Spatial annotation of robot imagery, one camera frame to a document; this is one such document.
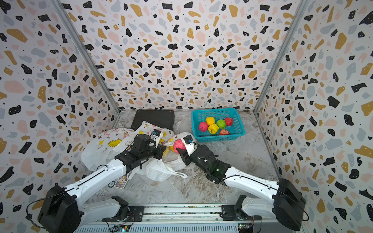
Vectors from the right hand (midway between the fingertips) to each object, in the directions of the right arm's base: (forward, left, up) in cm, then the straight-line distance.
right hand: (182, 145), depth 74 cm
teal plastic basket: (+26, -35, -21) cm, 49 cm away
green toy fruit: (+30, -24, -18) cm, 43 cm away
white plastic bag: (+4, +50, -14) cm, 52 cm away
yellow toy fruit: (+34, -16, -18) cm, 42 cm away
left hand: (+4, +10, -8) cm, 13 cm away
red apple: (+24, -26, -20) cm, 40 cm away
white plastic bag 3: (-7, +11, -11) cm, 17 cm away
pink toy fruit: (+26, -11, -17) cm, 33 cm away
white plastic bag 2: (+16, +41, -16) cm, 47 cm away
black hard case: (+35, +19, -18) cm, 44 cm away
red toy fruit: (+32, -30, -18) cm, 48 cm away
